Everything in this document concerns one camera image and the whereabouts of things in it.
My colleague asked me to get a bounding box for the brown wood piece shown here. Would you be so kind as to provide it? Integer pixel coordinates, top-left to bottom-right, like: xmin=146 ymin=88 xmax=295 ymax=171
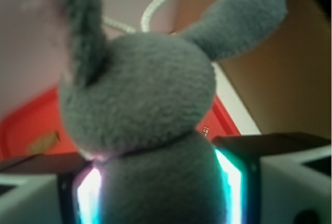
xmin=27 ymin=131 xmax=60 ymax=155

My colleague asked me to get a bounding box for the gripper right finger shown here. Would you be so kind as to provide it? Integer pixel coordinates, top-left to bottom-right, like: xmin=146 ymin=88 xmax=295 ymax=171
xmin=212 ymin=133 xmax=331 ymax=223

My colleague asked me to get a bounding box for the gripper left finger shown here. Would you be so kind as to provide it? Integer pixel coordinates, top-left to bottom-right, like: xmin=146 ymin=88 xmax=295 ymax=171
xmin=1 ymin=153 xmax=101 ymax=223

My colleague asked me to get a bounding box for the gray plush bunny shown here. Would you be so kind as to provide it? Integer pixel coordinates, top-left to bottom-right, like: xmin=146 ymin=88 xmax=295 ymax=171
xmin=59 ymin=0 xmax=286 ymax=223

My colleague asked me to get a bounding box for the red plastic tray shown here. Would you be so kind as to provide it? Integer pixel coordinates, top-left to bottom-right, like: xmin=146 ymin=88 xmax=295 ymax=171
xmin=1 ymin=87 xmax=240 ymax=160

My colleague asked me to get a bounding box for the brown cardboard panel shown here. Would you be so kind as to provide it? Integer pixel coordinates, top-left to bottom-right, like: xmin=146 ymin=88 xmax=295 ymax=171
xmin=170 ymin=0 xmax=332 ymax=141

